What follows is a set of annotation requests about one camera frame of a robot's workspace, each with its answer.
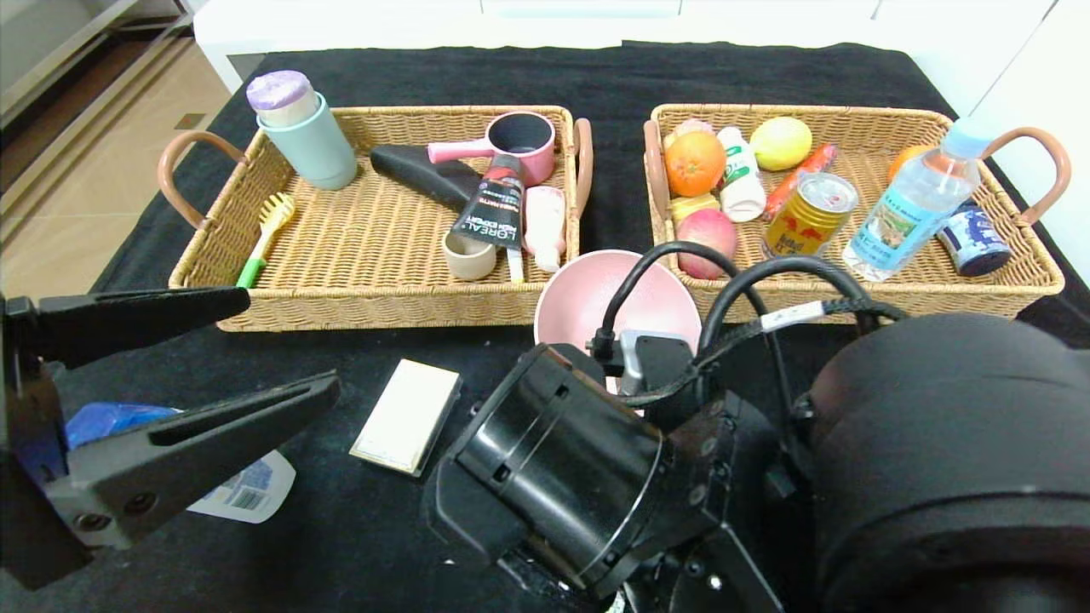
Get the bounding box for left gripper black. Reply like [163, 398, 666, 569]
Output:
[0, 286, 325, 592]

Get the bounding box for pink bowl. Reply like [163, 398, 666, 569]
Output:
[534, 249, 703, 392]

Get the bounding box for red peach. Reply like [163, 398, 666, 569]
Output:
[677, 209, 739, 280]

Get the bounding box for gold drink can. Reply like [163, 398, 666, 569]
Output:
[760, 172, 859, 260]

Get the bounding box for white shampoo bottle blue cap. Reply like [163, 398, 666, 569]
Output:
[64, 402, 297, 524]

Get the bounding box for black table cloth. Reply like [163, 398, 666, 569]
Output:
[0, 41, 1090, 613]

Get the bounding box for yellow green dish brush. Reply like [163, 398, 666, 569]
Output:
[236, 192, 297, 290]

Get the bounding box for flat white cardboard box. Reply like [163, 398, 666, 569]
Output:
[351, 358, 465, 478]

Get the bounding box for teal plastic cup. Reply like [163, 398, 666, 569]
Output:
[257, 92, 359, 192]

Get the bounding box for purple capped beige container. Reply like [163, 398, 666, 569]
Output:
[246, 70, 320, 130]

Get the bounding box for small beige cup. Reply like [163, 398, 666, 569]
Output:
[443, 230, 498, 282]

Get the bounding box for grey low shelf unit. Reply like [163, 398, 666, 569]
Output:
[0, 0, 197, 129]

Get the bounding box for black plastic tool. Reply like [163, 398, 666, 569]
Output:
[370, 144, 483, 212]

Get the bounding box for black L'Oreal tube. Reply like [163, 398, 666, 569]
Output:
[450, 153, 526, 250]

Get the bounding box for small pink bottle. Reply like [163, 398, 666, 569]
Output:
[522, 186, 567, 273]

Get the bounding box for white low bench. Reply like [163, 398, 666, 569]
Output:
[194, 0, 904, 93]

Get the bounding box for small yellow pudding cup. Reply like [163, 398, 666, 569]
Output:
[670, 192, 720, 229]

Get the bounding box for orange fruit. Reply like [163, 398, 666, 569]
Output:
[886, 145, 933, 186]
[664, 129, 727, 198]

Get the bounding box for white yogurt drink bottle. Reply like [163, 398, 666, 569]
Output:
[717, 126, 767, 223]

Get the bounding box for yellow lemon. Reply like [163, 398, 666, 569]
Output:
[750, 116, 813, 172]

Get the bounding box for red wrapped sausage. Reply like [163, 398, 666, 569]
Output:
[762, 143, 840, 222]

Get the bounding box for clear water bottle blue cap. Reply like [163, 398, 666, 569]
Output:
[843, 119, 997, 284]

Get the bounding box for dark blue round jar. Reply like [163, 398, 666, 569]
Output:
[937, 202, 1013, 278]

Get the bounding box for wicker basket brown handles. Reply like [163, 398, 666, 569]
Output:
[158, 105, 594, 331]
[643, 103, 1070, 327]

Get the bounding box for pink mug with handle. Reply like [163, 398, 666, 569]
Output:
[426, 111, 556, 187]

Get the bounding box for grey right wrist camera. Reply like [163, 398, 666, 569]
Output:
[617, 330, 695, 397]

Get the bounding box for black camera cable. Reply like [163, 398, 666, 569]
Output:
[592, 241, 797, 410]

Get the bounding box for braided cable white label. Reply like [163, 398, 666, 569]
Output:
[634, 296, 904, 405]

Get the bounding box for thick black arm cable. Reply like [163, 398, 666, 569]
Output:
[698, 255, 895, 375]

